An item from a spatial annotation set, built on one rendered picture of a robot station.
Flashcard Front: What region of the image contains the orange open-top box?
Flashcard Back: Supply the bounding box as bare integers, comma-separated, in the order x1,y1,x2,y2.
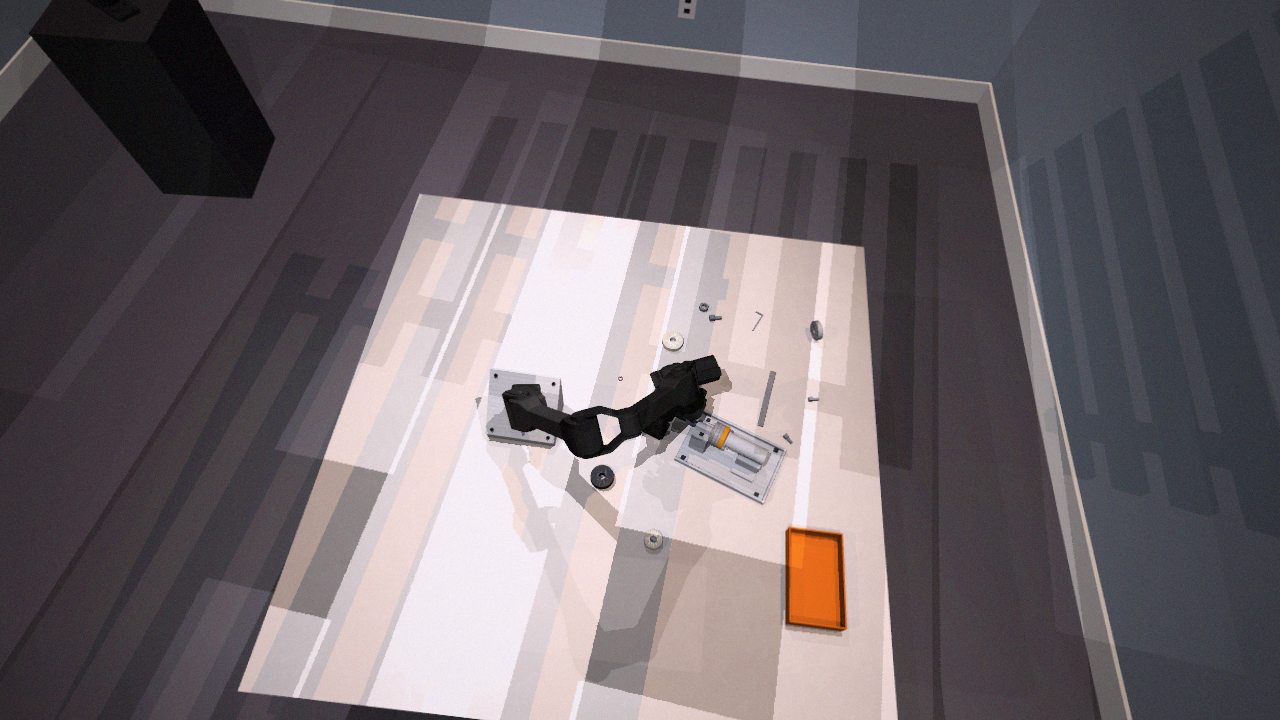
785,527,847,632

